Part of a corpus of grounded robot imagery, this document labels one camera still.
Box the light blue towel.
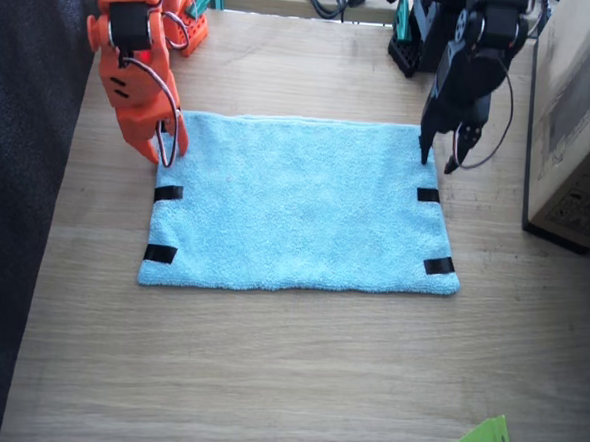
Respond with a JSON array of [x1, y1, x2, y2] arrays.
[[135, 106, 471, 306]]

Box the brown cardboard box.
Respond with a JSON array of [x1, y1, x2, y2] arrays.
[[520, 0, 590, 256]]

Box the grey foam panel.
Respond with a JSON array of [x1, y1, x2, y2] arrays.
[[0, 0, 102, 442]]

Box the wooden ledge board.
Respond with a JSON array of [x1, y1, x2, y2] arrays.
[[219, 0, 400, 27]]

